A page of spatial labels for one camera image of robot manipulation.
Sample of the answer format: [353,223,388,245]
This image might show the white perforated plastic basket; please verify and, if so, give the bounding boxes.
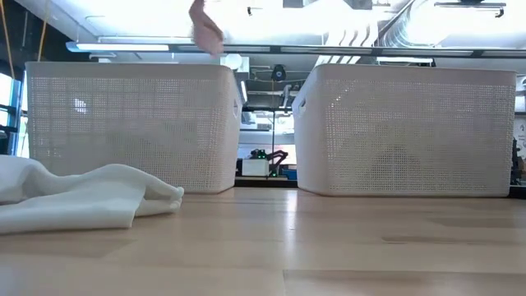
[24,61,244,195]
[290,63,519,198]

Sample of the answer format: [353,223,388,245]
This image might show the overhead metal beam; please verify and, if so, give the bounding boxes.
[65,40,526,58]

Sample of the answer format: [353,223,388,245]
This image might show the ceiling light strip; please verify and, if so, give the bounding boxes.
[65,40,172,53]

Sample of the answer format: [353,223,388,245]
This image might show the black equipment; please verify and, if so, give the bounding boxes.
[510,137,526,187]

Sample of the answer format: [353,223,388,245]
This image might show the yellow cable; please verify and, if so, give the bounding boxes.
[0,0,16,79]
[36,0,49,62]

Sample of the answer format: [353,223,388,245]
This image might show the pink sock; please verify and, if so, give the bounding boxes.
[187,0,226,58]

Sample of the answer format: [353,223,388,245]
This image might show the white box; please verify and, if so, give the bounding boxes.
[241,158,271,178]

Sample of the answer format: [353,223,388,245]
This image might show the white garment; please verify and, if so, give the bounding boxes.
[0,155,186,236]

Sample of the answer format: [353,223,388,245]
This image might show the white round fixture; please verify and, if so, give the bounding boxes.
[224,53,250,73]

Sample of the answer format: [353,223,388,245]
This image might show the black round camera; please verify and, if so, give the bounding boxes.
[270,64,288,82]

